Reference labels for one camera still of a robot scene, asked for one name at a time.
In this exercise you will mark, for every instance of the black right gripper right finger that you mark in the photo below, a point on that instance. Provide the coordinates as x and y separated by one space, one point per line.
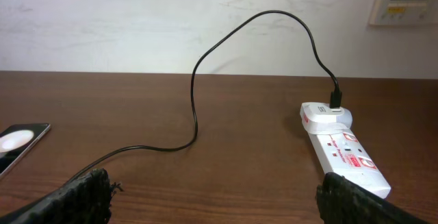
342 201

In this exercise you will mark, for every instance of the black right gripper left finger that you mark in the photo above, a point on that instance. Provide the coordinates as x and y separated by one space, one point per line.
85 200

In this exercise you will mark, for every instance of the black flip smartphone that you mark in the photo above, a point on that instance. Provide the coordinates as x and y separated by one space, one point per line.
17 140

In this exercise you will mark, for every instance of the white USB charger adapter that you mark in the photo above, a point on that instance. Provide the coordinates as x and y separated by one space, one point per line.
319 118

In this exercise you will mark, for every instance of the white power strip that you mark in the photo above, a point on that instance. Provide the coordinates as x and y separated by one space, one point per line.
343 154

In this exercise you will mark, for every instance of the white wall control panel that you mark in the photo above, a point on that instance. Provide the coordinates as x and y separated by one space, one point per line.
403 12

